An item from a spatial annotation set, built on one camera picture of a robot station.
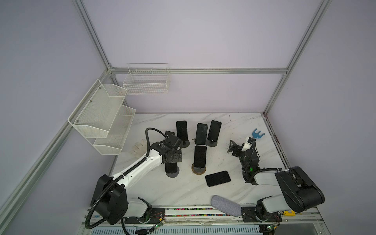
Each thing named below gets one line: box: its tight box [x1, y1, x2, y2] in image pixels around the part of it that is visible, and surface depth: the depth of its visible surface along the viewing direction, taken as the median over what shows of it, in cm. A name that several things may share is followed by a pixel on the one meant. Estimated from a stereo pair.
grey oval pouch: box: [210, 194, 242, 217], surface depth 76 cm
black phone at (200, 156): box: [193, 145, 207, 168], surface depth 83 cm
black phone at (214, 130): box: [207, 119, 222, 142], surface depth 97 cm
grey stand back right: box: [205, 139, 218, 147], surface depth 103 cm
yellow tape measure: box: [283, 210, 297, 217], surface depth 75 cm
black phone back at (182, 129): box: [176, 120, 188, 141], surface depth 96 cm
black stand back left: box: [164, 130, 176, 140], surface depth 97 cm
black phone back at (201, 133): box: [194, 122, 209, 145], surface depth 96 cm
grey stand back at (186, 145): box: [180, 139, 190, 148], surface depth 103 cm
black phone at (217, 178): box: [205, 170, 232, 187], surface depth 88 cm
